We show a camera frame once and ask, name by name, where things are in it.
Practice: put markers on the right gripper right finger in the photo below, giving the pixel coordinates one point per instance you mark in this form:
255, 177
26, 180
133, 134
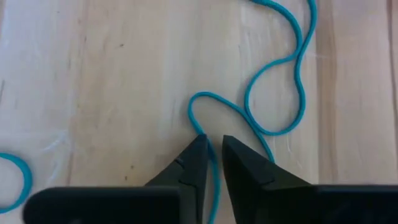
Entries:
280, 202

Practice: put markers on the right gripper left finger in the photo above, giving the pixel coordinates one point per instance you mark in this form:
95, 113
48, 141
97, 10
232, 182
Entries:
124, 205

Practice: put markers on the teal rubber band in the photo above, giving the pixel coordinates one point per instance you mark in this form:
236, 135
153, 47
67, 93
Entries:
216, 186
27, 180

